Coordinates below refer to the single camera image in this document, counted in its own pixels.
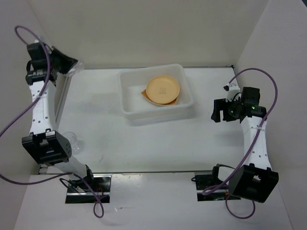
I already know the clear plastic cup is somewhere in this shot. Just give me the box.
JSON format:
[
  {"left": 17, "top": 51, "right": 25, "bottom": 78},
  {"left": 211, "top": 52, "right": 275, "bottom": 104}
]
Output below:
[
  {"left": 63, "top": 132, "right": 83, "bottom": 154},
  {"left": 65, "top": 60, "right": 84, "bottom": 77}
]

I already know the yellow bear plate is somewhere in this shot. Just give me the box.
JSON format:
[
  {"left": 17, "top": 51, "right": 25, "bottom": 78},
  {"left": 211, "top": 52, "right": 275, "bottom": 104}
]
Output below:
[
  {"left": 149, "top": 98, "right": 177, "bottom": 106},
  {"left": 145, "top": 75, "right": 180, "bottom": 104}
]

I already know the triangular woven bamboo basket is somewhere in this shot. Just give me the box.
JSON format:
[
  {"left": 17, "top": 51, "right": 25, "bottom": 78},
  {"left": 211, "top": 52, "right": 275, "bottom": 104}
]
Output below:
[{"left": 140, "top": 89, "right": 179, "bottom": 107}]

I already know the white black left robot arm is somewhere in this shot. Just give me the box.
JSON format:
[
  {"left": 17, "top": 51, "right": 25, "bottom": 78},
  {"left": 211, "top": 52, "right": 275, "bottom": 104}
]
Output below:
[{"left": 22, "top": 42, "right": 95, "bottom": 192}]

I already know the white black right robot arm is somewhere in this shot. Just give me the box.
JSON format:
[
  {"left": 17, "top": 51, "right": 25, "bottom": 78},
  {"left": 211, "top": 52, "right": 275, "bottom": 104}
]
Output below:
[{"left": 211, "top": 83, "right": 279, "bottom": 203}]

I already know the translucent white plastic bin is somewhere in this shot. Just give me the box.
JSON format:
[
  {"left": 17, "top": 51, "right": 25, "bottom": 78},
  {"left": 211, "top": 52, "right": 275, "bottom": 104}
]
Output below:
[{"left": 118, "top": 64, "right": 194, "bottom": 122}]

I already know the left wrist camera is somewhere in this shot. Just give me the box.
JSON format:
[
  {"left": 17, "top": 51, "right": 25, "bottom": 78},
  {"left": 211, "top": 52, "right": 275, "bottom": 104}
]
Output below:
[{"left": 25, "top": 69, "right": 50, "bottom": 85}]

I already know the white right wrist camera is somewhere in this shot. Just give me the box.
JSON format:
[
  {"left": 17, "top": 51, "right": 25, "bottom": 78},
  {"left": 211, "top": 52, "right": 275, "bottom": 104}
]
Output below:
[{"left": 224, "top": 83, "right": 241, "bottom": 102}]

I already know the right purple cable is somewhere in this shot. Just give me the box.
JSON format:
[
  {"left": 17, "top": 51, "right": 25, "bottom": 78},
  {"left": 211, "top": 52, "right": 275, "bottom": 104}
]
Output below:
[{"left": 202, "top": 68, "right": 279, "bottom": 219}]

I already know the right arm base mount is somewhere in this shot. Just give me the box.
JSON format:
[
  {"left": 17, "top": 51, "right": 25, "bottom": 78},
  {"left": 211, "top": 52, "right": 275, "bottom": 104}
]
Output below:
[{"left": 191, "top": 171, "right": 242, "bottom": 202}]

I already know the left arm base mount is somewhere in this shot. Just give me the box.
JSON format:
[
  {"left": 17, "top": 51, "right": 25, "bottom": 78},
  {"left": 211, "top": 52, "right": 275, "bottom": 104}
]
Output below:
[{"left": 59, "top": 174, "right": 112, "bottom": 204}]

